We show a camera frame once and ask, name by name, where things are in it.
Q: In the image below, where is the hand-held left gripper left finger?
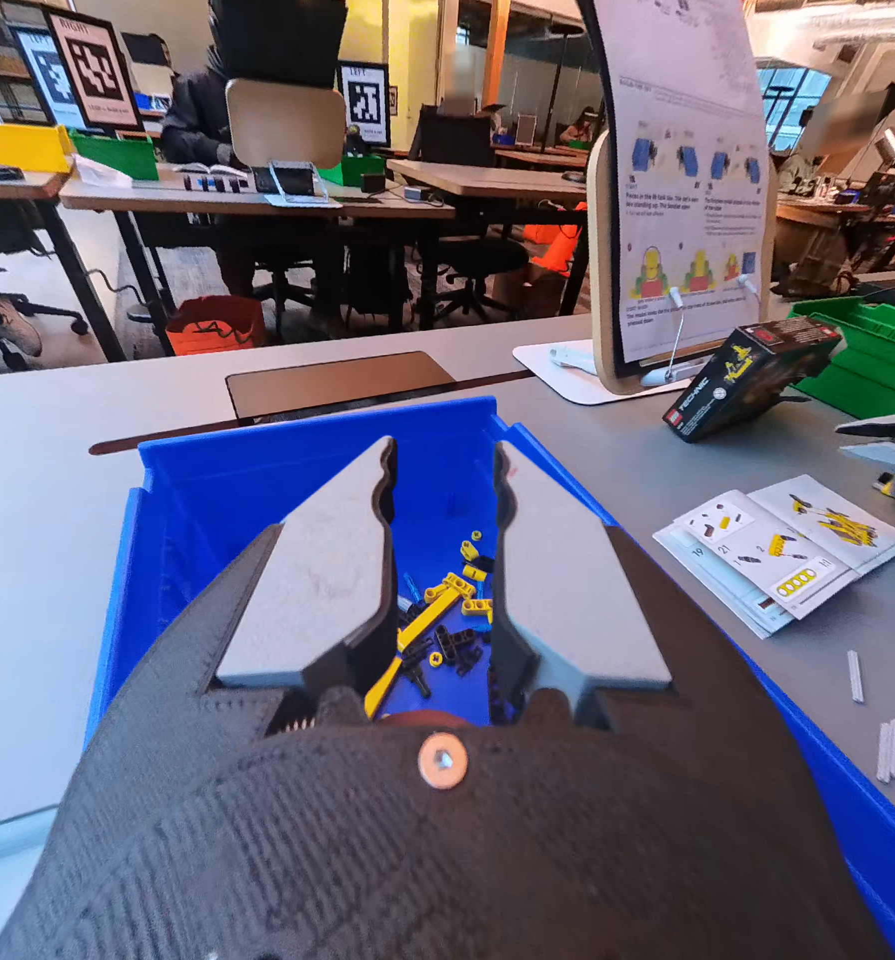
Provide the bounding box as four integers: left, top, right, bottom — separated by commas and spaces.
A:
215, 437, 401, 706

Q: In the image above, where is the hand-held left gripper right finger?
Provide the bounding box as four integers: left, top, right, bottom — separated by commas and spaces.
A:
490, 441, 674, 727

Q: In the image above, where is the pile of lego pieces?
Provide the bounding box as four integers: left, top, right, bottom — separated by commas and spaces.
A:
363, 528, 497, 721

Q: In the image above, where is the lego instruction booklet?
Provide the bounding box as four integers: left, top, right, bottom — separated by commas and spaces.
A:
652, 474, 895, 640

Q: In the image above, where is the blue plastic bin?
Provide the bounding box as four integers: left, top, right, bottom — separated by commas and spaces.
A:
83, 396, 895, 960

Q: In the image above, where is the black lego box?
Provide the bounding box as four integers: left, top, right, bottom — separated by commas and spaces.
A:
661, 316, 845, 444

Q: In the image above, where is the large green plastic bin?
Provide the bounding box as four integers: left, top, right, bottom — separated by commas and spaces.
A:
788, 296, 895, 421

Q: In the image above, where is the orange bag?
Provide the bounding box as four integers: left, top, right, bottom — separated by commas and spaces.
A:
165, 294, 267, 358

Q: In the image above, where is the printed instruction sheet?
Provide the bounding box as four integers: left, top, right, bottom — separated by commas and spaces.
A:
578, 0, 771, 380

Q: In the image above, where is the grey desk with black legs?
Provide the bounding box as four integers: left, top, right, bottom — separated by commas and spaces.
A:
57, 168, 458, 355

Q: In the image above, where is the phone on holder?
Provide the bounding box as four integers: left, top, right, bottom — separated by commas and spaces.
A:
266, 159, 330, 205

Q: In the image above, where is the small green plastic bin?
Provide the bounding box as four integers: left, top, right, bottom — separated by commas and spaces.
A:
318, 153, 387, 189

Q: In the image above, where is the open book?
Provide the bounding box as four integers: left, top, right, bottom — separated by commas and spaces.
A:
172, 161, 252, 194

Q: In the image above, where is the wooden desk with black legs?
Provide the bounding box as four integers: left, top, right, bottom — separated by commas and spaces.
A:
386, 157, 593, 318

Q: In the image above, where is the black office chair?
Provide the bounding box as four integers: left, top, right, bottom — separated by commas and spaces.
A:
416, 105, 533, 325

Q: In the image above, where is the plain wooden stand board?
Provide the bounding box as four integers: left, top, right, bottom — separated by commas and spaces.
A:
224, 78, 348, 171

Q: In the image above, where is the clear plastic bag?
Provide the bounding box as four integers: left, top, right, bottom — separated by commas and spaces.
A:
72, 153, 134, 189

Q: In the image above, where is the small white printed tag board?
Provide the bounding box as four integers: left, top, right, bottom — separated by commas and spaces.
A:
338, 61, 392, 148

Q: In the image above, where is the yellow plastic bin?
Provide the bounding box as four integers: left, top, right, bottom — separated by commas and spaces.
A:
0, 116, 74, 175

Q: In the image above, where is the pink printed tag board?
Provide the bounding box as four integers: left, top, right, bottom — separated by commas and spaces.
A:
44, 9, 146, 133

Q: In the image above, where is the brown desk cable flap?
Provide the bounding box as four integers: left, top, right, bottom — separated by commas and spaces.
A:
226, 351, 458, 421

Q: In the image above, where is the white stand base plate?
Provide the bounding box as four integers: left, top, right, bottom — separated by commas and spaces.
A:
512, 339, 719, 407

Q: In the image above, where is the white wire clip foot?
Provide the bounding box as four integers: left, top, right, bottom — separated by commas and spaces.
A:
640, 358, 711, 388

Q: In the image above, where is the thin metal wire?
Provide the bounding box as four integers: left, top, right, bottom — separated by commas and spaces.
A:
665, 285, 687, 382

